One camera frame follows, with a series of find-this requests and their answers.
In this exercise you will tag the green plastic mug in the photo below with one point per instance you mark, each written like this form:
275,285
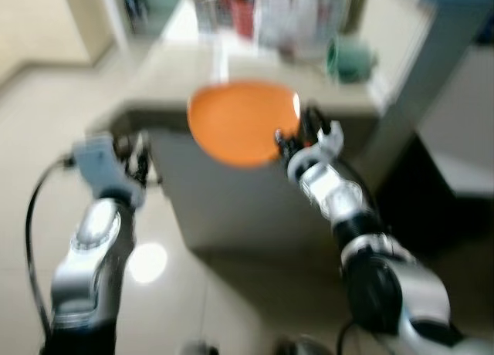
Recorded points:
347,60

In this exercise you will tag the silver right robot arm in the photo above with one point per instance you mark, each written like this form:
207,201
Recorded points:
340,197

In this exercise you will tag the cream floor cabinet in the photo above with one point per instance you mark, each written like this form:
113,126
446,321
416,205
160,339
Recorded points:
38,23

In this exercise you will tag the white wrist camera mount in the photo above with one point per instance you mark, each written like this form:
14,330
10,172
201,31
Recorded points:
328,143
100,166

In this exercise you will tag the white kitchen counter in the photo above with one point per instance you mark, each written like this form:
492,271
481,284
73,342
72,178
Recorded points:
231,208

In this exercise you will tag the orange plastic plate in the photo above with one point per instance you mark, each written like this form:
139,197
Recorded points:
239,123

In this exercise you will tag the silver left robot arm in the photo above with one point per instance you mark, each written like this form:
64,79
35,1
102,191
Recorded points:
93,255

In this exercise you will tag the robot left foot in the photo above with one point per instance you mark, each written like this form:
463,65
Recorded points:
198,348

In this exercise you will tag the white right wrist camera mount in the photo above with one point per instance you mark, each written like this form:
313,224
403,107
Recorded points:
328,143

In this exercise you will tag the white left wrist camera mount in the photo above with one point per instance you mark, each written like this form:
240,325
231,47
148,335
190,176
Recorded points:
100,166

